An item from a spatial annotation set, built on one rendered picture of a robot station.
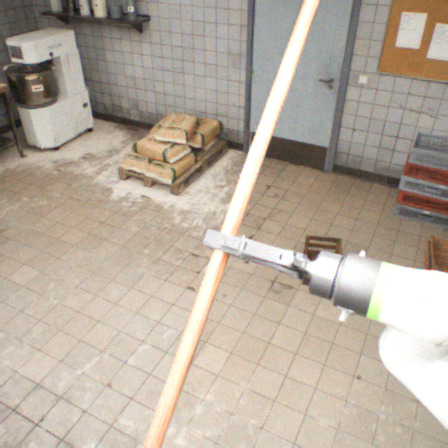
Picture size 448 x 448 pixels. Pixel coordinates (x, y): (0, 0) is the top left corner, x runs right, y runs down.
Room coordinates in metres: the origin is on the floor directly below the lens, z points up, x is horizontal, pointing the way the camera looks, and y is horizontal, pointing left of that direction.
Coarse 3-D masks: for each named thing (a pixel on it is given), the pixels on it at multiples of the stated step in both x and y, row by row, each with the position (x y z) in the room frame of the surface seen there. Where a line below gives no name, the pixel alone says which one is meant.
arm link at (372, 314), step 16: (384, 272) 0.47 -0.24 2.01; (400, 272) 0.47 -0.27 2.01; (416, 272) 0.47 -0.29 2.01; (432, 272) 0.46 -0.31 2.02; (384, 288) 0.45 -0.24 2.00; (400, 288) 0.44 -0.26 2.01; (416, 288) 0.44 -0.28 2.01; (432, 288) 0.43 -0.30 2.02; (384, 304) 0.43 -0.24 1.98; (400, 304) 0.42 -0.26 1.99; (416, 304) 0.42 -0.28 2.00; (432, 304) 0.41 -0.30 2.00; (384, 320) 0.43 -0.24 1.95; (400, 320) 0.42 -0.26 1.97; (416, 320) 0.40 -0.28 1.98; (432, 320) 0.40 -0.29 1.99; (400, 336) 0.42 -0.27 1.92; (416, 336) 0.40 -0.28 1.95; (432, 336) 0.39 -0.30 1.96; (416, 352) 0.41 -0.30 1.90; (432, 352) 0.40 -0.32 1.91
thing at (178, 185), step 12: (216, 144) 4.83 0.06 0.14; (204, 156) 4.50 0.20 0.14; (216, 156) 4.74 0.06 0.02; (120, 168) 4.22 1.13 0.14; (192, 168) 4.21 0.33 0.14; (204, 168) 4.38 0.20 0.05; (144, 180) 4.07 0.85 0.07; (156, 180) 3.99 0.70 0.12; (180, 180) 3.95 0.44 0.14; (192, 180) 4.16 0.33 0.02; (180, 192) 3.91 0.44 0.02
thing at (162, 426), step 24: (312, 0) 0.93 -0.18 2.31; (288, 48) 0.86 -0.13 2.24; (288, 72) 0.82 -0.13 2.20; (264, 120) 0.75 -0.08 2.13; (264, 144) 0.72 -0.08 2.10; (240, 192) 0.65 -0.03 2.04; (240, 216) 0.62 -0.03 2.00; (216, 264) 0.56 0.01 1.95; (216, 288) 0.54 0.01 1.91; (192, 312) 0.51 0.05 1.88; (192, 336) 0.47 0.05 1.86; (168, 384) 0.42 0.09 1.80; (168, 408) 0.39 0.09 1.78
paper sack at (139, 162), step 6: (132, 150) 4.36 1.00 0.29; (126, 156) 4.24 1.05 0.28; (132, 156) 4.22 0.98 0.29; (138, 156) 4.21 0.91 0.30; (144, 156) 4.21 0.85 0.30; (126, 162) 4.18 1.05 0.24; (132, 162) 4.16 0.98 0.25; (138, 162) 4.14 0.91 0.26; (144, 162) 4.13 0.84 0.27; (150, 162) 4.15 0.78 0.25; (126, 168) 4.15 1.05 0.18; (132, 168) 4.13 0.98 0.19; (138, 168) 4.11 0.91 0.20; (144, 168) 4.09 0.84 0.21
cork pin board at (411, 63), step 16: (400, 0) 4.24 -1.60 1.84; (416, 0) 4.18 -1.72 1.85; (432, 0) 4.12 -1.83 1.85; (400, 16) 4.22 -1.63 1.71; (432, 16) 4.10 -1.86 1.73; (384, 32) 4.27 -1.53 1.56; (432, 32) 4.09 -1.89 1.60; (384, 48) 4.26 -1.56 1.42; (400, 48) 4.20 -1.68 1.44; (384, 64) 4.25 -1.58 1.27; (400, 64) 4.18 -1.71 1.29; (416, 64) 4.12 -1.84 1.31; (432, 64) 4.05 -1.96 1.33; (432, 80) 4.03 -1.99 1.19
